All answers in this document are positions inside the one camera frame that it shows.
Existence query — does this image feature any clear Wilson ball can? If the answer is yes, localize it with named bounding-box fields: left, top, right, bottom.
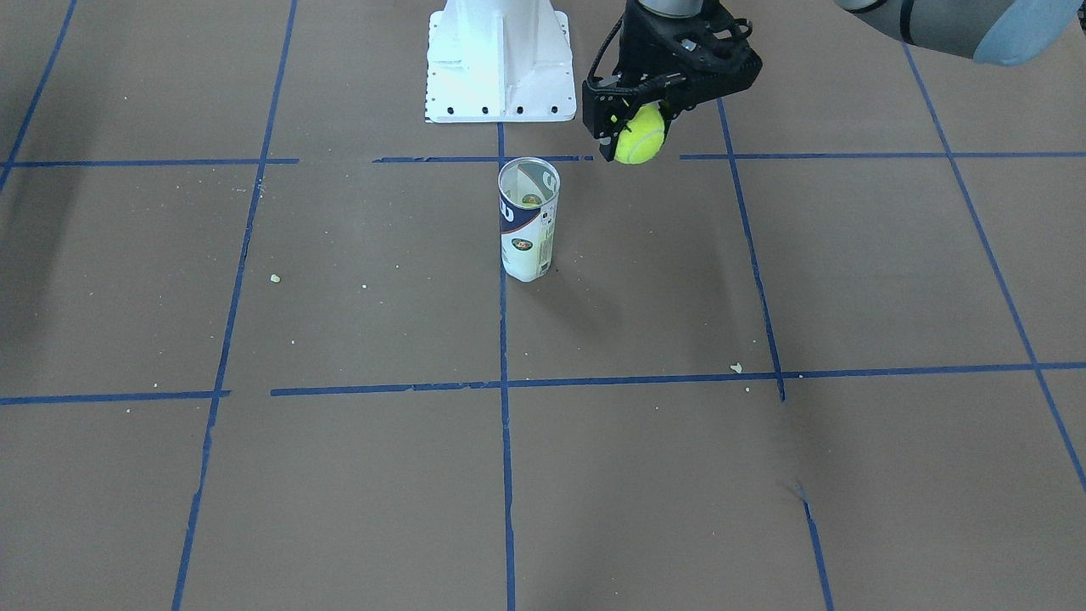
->
left=497, top=156, right=560, bottom=283

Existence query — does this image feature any white camera post base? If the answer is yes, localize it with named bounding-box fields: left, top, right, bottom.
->
left=424, top=1, right=578, bottom=124

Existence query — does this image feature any yellow Wilson tennis ball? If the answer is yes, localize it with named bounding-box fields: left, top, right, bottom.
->
left=614, top=102, right=666, bottom=164

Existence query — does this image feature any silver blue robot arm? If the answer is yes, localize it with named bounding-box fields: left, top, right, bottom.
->
left=581, top=1, right=1083, bottom=164

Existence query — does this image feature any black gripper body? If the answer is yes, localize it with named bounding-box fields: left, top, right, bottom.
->
left=613, top=1, right=763, bottom=115

